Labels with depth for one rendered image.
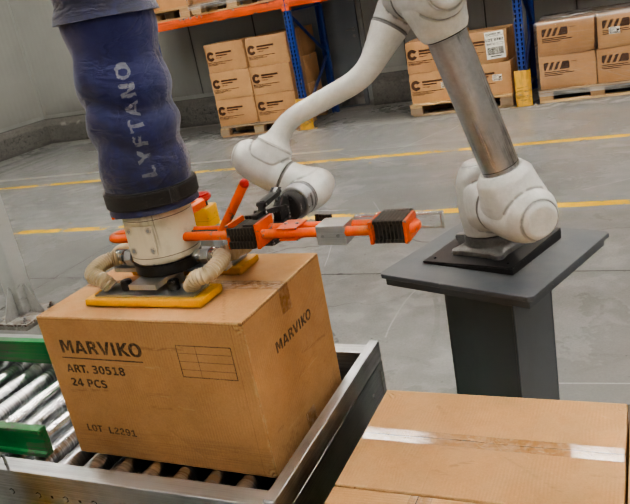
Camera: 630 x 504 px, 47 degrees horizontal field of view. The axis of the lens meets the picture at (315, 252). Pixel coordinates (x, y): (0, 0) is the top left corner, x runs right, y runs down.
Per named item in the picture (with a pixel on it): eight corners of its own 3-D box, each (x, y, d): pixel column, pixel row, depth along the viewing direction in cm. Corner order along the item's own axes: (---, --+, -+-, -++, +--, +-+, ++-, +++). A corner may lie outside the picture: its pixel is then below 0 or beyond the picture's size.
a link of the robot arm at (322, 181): (312, 223, 191) (270, 201, 194) (333, 205, 205) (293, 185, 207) (325, 188, 186) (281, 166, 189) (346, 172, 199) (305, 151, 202)
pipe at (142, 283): (87, 290, 178) (80, 268, 177) (146, 252, 199) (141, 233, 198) (202, 290, 164) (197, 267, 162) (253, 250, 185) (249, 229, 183)
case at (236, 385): (81, 451, 192) (35, 316, 179) (167, 374, 226) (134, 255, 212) (278, 479, 166) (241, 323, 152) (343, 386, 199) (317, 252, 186)
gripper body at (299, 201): (302, 187, 182) (287, 198, 174) (308, 219, 185) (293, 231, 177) (276, 189, 185) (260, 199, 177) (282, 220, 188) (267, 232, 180)
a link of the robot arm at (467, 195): (501, 215, 223) (490, 146, 217) (532, 228, 206) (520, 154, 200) (453, 230, 221) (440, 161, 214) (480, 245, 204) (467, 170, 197)
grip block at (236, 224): (227, 251, 167) (222, 227, 165) (247, 236, 175) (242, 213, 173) (259, 250, 163) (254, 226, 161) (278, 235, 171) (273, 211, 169)
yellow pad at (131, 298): (86, 306, 178) (80, 288, 176) (111, 289, 186) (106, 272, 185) (201, 308, 163) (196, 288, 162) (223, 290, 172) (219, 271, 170)
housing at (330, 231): (317, 246, 158) (313, 227, 157) (328, 235, 164) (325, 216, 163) (346, 245, 156) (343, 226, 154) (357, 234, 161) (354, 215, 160)
